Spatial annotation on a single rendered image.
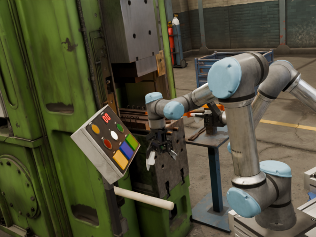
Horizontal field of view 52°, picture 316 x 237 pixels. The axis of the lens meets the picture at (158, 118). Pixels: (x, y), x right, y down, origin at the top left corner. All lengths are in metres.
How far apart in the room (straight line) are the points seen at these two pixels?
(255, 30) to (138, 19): 8.37
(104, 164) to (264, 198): 0.69
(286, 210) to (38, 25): 1.62
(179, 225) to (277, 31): 7.99
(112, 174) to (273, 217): 0.68
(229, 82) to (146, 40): 1.10
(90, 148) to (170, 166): 0.87
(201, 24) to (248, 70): 10.19
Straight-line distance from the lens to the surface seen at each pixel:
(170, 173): 2.22
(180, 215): 2.55
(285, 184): 1.25
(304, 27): 9.57
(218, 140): 2.37
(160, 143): 1.44
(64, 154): 2.26
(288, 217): 1.32
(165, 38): 2.44
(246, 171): 1.11
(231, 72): 0.99
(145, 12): 2.03
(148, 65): 2.02
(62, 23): 1.83
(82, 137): 1.44
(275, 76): 1.57
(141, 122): 2.03
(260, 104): 1.60
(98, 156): 1.45
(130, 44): 1.90
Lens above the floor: 1.63
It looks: 18 degrees down
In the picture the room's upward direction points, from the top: 8 degrees counter-clockwise
